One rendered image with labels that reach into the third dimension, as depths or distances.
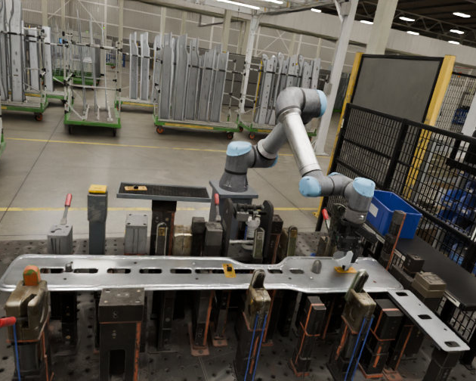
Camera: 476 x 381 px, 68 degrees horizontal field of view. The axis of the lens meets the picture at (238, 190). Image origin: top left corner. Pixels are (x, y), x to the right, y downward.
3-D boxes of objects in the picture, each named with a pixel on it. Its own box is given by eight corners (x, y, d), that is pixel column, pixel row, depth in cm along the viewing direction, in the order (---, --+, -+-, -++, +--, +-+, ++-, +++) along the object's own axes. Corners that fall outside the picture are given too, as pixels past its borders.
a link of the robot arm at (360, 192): (363, 175, 130) (381, 184, 123) (355, 202, 133) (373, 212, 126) (347, 176, 126) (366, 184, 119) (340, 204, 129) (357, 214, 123)
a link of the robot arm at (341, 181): (319, 171, 133) (340, 181, 125) (341, 170, 139) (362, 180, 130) (314, 190, 136) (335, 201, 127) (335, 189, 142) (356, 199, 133)
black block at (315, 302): (295, 382, 121) (313, 314, 111) (284, 357, 131) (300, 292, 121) (315, 381, 123) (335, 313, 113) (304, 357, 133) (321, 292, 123)
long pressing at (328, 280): (-12, 298, 98) (-13, 293, 97) (17, 255, 118) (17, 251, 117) (408, 292, 132) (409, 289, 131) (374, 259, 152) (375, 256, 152)
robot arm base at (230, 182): (215, 181, 184) (217, 163, 181) (242, 182, 190) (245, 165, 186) (224, 192, 171) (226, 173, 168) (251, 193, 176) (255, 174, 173)
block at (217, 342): (213, 347, 131) (224, 281, 121) (208, 322, 142) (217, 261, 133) (227, 346, 132) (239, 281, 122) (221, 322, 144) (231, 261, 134)
